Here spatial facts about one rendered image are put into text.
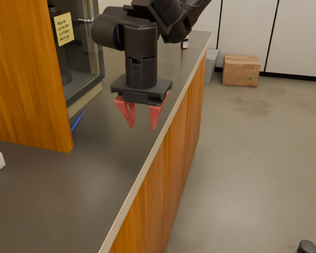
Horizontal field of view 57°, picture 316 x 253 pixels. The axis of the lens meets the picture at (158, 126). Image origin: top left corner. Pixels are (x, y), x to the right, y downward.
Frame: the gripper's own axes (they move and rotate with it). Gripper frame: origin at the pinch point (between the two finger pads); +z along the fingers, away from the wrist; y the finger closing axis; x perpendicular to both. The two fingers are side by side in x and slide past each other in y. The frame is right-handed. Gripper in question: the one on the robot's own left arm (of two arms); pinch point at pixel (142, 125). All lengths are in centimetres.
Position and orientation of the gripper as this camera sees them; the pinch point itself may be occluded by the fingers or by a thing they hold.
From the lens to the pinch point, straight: 58.3
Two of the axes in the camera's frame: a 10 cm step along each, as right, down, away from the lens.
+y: -9.6, -1.5, 2.3
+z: -0.1, 8.5, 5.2
